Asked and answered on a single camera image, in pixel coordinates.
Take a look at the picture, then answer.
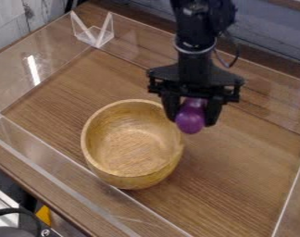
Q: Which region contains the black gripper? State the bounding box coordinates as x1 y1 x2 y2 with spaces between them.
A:
146 63 244 127

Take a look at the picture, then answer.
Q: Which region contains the purple toy eggplant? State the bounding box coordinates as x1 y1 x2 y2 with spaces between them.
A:
176 98 206 134

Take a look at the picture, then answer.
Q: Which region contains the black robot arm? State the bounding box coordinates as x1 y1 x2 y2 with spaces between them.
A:
146 0 245 127

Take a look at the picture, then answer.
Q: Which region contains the brown wooden bowl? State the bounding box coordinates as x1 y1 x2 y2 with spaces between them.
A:
81 99 185 190

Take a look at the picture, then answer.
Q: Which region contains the yellow black device corner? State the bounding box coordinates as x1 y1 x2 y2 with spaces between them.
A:
35 205 62 237

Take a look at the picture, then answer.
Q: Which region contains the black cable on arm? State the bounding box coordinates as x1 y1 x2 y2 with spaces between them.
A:
212 31 241 69

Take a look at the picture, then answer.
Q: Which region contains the clear acrylic corner bracket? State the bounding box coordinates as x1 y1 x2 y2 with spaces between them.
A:
70 12 114 48

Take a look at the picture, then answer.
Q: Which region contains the clear acrylic front wall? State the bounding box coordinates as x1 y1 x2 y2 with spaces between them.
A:
0 105 192 237

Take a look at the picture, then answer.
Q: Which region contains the black cable lower left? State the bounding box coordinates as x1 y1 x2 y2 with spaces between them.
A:
0 207 42 237

